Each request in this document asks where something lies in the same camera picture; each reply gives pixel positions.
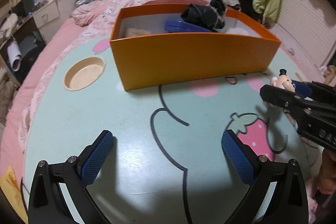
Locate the black lace scrunchie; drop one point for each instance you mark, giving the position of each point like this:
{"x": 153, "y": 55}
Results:
{"x": 209, "y": 16}

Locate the yellow cushion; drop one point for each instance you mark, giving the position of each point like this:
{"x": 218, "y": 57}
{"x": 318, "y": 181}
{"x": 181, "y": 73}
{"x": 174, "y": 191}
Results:
{"x": 12, "y": 192}

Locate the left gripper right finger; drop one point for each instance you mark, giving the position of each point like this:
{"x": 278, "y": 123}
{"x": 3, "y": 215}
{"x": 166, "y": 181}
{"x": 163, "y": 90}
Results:
{"x": 289, "y": 199}

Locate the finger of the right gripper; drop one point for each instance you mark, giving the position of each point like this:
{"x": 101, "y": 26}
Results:
{"x": 291, "y": 102}
{"x": 302, "y": 89}

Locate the person's right hand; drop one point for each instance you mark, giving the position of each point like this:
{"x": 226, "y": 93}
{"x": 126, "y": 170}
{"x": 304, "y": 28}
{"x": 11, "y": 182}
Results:
{"x": 327, "y": 174}

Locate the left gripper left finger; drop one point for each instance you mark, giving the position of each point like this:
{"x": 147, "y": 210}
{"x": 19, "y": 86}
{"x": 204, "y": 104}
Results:
{"x": 47, "y": 203}

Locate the white drawer cabinet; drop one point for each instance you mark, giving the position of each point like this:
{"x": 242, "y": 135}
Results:
{"x": 46, "y": 14}

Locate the blue stapler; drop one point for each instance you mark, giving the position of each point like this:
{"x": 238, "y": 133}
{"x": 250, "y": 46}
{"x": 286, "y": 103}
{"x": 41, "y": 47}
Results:
{"x": 182, "y": 26}

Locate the orange cardboard box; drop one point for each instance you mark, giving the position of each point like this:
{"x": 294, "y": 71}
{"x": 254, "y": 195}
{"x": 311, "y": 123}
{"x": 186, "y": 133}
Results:
{"x": 165, "y": 58}

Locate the white paper roll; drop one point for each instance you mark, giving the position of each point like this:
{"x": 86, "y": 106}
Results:
{"x": 14, "y": 55}

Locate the cartoon figure keychain toy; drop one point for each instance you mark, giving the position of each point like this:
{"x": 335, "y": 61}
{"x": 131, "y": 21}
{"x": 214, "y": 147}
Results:
{"x": 283, "y": 81}

